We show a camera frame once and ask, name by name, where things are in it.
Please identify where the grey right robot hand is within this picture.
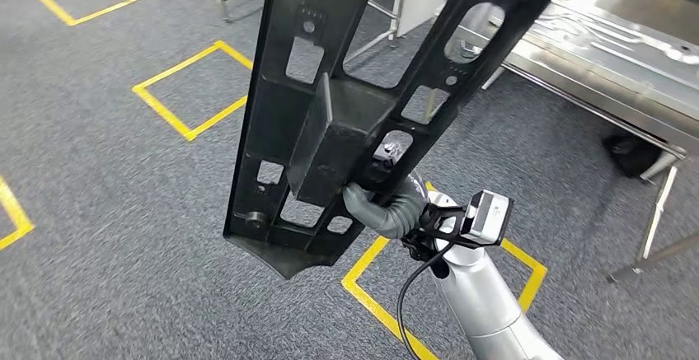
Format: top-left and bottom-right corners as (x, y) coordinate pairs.
(342, 135), (412, 233)

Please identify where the long black plastic part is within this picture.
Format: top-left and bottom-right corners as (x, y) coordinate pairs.
(223, 0), (580, 281)

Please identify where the black bag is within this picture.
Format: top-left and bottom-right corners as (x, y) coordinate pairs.
(602, 132), (664, 180)

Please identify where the grooved aluminium plate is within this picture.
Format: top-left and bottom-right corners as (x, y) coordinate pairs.
(521, 0), (699, 124)

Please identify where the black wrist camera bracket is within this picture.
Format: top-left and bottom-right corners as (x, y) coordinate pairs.
(401, 202), (477, 264)

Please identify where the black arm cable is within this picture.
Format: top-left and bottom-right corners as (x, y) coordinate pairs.
(396, 240), (457, 360)

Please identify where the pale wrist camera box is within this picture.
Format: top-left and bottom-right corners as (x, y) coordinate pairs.
(460, 189), (515, 248)

